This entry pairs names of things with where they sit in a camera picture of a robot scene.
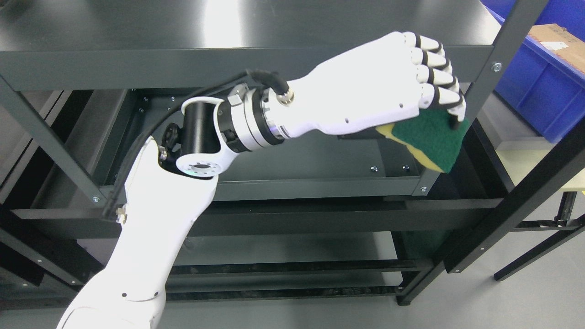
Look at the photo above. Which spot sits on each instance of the cardboard box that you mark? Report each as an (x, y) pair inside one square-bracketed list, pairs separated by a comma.
[(562, 43)]

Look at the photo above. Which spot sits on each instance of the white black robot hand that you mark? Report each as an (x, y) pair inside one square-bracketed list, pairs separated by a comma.
[(387, 80)]

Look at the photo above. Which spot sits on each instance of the black metal shelf rack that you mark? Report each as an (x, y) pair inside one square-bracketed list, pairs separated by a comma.
[(315, 216)]

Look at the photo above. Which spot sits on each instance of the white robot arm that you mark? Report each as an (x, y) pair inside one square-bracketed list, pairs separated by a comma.
[(163, 202)]

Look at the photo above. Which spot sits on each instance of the green yellow sponge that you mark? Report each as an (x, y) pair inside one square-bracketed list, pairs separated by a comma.
[(429, 138)]

